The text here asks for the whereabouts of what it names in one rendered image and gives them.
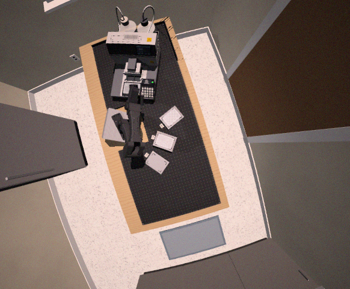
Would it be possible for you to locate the white plastic bottle with black cap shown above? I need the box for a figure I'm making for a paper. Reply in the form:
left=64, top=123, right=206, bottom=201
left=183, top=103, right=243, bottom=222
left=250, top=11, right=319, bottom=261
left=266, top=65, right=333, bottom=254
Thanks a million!
left=137, top=17, right=156, bottom=33
left=120, top=16, right=138, bottom=32

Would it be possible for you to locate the light grey machine housing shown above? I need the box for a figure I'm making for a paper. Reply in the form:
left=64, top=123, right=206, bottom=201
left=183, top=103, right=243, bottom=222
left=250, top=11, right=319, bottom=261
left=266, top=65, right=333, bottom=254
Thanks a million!
left=106, top=32, right=161, bottom=102

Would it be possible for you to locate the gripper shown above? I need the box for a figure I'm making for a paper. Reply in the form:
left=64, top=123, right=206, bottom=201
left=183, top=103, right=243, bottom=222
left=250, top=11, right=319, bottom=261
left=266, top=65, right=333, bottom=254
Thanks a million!
left=138, top=95, right=144, bottom=106

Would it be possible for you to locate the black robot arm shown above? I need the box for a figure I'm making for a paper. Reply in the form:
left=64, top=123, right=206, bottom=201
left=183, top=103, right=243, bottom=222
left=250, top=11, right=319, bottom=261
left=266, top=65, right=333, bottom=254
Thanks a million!
left=112, top=84, right=145, bottom=158

